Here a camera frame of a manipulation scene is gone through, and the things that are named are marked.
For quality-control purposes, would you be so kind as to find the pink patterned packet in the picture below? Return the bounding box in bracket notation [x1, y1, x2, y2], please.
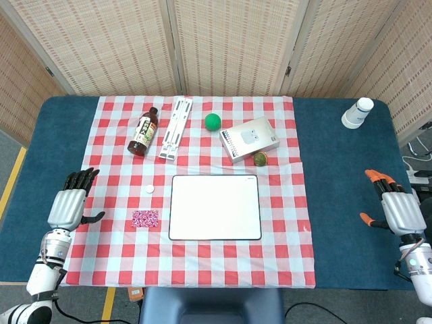
[131, 209, 160, 228]

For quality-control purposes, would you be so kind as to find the white power strip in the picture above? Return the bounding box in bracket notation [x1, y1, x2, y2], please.
[403, 155, 432, 185]

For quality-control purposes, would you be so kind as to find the white rectangular mat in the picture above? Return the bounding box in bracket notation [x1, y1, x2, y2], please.
[168, 174, 263, 242]

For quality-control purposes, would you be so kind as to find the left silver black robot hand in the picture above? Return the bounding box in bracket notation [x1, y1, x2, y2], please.
[46, 167, 107, 233]

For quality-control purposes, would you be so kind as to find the dark blue table cover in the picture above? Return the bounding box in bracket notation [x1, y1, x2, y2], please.
[0, 96, 421, 292]

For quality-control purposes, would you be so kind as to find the brown tea bottle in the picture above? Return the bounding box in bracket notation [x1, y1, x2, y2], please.
[127, 106, 160, 157]

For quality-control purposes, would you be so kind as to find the black floor cable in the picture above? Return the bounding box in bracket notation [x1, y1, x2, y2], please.
[285, 301, 348, 324]

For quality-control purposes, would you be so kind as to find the right silver orange-tipped robot hand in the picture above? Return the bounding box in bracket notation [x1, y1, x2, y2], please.
[359, 169, 427, 236]

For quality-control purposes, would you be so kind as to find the white folding stand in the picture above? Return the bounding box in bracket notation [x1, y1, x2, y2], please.
[158, 97, 194, 161]

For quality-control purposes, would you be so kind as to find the silver earbuds box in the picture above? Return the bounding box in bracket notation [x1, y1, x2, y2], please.
[219, 116, 281, 164]

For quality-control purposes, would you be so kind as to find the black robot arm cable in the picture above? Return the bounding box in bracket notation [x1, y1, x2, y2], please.
[52, 296, 142, 324]

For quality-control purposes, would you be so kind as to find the red white checkered tablecloth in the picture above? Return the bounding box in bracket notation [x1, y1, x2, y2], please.
[63, 95, 317, 289]

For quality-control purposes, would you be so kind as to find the blue chair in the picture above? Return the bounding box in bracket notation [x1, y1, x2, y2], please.
[139, 286, 286, 324]

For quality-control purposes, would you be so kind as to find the beige woven folding screen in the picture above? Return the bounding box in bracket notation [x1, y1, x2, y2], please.
[0, 0, 432, 146]

